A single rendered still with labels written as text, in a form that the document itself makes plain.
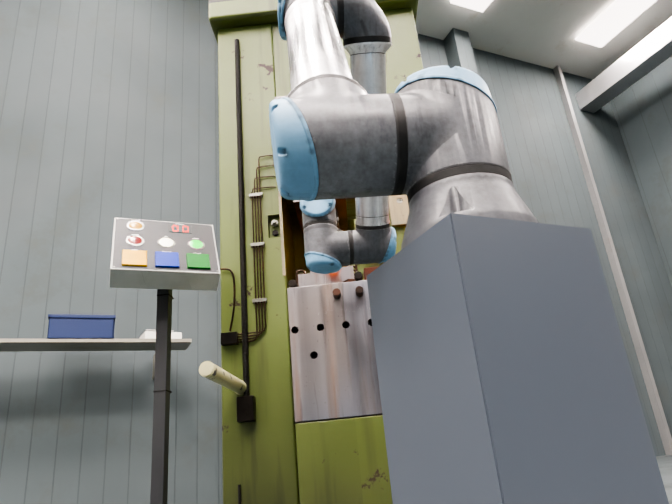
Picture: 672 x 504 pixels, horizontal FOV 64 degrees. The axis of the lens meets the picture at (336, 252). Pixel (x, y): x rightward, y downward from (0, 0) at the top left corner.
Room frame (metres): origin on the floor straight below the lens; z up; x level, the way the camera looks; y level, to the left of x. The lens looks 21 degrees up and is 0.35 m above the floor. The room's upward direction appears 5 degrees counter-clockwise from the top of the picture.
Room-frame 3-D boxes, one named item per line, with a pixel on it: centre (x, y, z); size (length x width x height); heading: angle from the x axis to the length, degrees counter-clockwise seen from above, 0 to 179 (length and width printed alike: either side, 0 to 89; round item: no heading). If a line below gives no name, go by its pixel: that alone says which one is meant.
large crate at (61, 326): (4.48, 2.26, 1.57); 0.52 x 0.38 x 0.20; 115
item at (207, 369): (1.73, 0.39, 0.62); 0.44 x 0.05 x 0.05; 179
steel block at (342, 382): (2.03, -0.02, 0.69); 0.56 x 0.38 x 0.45; 179
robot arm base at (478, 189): (0.70, -0.19, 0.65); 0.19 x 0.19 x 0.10
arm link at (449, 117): (0.70, -0.18, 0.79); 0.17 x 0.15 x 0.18; 95
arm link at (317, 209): (1.30, 0.04, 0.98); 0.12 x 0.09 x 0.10; 179
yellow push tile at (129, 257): (1.58, 0.65, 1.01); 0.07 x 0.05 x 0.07; 114
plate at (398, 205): (1.93, -0.27, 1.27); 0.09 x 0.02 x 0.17; 89
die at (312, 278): (2.02, 0.04, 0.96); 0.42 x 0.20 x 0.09; 179
